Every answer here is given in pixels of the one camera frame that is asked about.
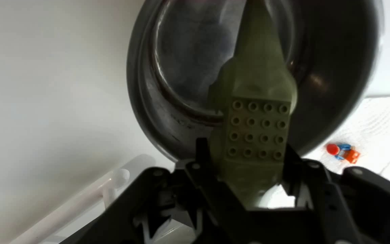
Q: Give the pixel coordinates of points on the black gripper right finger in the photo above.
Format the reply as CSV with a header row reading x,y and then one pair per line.
x,y
296,169

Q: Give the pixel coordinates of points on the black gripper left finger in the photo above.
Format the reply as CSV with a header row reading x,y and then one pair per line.
x,y
204,166

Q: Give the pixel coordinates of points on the green toy dinosaur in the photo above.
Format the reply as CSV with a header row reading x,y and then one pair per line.
x,y
257,94

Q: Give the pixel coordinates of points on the small red and blue toy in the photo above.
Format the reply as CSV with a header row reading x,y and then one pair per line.
x,y
343,151

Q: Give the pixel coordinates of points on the white paper sheet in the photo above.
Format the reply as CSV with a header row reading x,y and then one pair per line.
x,y
369,132

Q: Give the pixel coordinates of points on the silver pot with handle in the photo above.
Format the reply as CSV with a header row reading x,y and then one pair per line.
x,y
193,63

